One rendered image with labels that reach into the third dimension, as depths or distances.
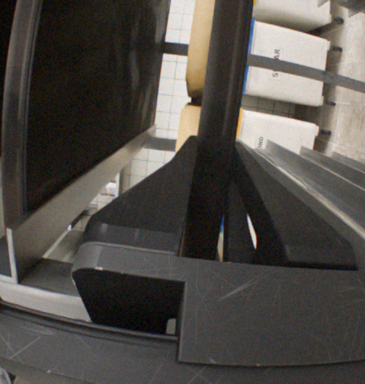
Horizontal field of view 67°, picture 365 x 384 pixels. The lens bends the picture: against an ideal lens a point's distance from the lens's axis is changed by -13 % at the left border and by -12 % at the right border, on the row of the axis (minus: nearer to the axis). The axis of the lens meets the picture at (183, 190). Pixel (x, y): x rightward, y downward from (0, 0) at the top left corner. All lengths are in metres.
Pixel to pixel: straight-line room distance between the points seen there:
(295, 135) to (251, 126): 0.33
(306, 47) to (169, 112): 1.29
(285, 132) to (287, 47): 0.60
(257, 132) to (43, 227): 2.06
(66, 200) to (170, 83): 2.60
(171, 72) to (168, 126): 0.49
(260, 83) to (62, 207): 2.04
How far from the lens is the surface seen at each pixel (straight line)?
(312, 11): 2.42
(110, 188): 2.72
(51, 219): 0.18
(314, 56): 2.33
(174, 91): 2.77
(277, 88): 2.21
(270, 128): 2.20
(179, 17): 2.87
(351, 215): 0.34
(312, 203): 0.26
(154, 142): 0.73
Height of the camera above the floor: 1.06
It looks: 1 degrees down
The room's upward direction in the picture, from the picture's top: 83 degrees counter-clockwise
